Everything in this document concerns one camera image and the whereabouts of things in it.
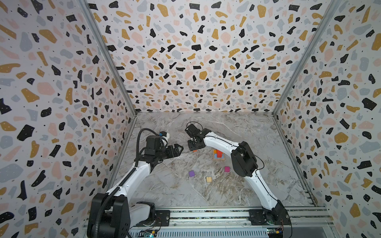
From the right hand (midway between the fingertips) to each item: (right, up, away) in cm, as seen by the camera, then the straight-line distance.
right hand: (189, 144), depth 98 cm
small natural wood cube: (+12, -19, -13) cm, 26 cm away
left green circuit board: (-16, -39, -28) cm, 51 cm away
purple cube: (+2, -17, -8) cm, 19 cm away
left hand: (-6, 0, -15) cm, 16 cm away
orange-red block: (+4, -4, -1) cm, 6 cm away
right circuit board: (+43, -40, -27) cm, 65 cm away
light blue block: (+17, -7, -4) cm, 19 cm away
